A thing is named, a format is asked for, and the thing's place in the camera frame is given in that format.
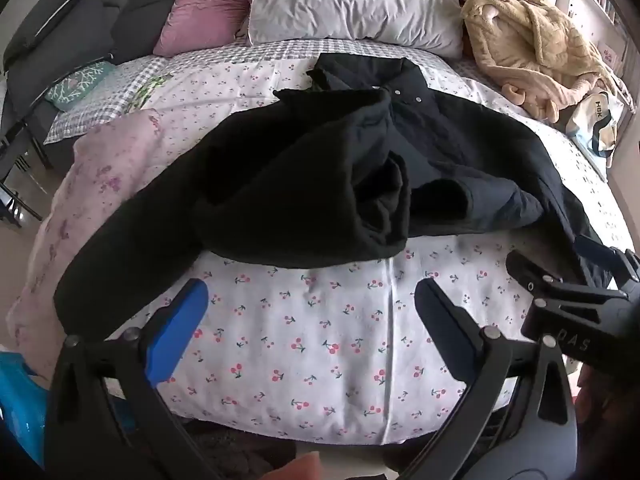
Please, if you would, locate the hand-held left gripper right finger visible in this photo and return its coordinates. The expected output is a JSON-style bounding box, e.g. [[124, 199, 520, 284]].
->
[[400, 278, 576, 480]]

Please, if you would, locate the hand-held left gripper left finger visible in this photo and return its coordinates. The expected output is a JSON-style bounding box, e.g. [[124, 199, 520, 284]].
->
[[44, 278, 226, 480]]

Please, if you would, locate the black quilted jacket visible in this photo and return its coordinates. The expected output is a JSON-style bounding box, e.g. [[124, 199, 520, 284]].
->
[[52, 52, 616, 331]]

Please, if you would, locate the white cherry print duvet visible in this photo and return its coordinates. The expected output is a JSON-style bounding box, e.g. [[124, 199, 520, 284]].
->
[[30, 55, 626, 446]]

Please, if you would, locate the beige fleece robe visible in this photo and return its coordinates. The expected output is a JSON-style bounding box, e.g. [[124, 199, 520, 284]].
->
[[460, 0, 621, 123]]

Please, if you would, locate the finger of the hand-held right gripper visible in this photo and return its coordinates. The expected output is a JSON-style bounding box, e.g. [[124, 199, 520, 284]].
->
[[574, 234, 640, 292], [506, 249, 632, 312]]

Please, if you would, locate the pink velvet pillow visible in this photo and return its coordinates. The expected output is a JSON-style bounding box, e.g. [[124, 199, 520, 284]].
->
[[152, 0, 258, 58]]

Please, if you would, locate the pink floral blanket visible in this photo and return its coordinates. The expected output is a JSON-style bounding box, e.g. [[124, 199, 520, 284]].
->
[[5, 107, 166, 376]]

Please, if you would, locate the dark grey piped cushion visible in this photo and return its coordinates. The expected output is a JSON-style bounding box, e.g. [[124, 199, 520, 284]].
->
[[2, 0, 113, 66]]

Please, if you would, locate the black metal chair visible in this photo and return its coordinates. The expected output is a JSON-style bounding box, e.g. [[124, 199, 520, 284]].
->
[[0, 75, 56, 231]]

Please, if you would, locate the white tote bag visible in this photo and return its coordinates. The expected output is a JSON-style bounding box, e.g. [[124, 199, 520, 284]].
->
[[567, 87, 626, 168]]

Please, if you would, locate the teal patterned cushion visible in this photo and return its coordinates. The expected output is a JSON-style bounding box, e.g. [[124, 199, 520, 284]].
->
[[44, 60, 116, 111]]

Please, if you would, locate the grey checkered bed sheet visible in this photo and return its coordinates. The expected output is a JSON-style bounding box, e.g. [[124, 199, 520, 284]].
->
[[44, 37, 466, 146]]

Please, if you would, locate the white pillow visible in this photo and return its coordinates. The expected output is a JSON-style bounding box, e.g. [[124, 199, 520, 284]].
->
[[247, 0, 481, 61]]

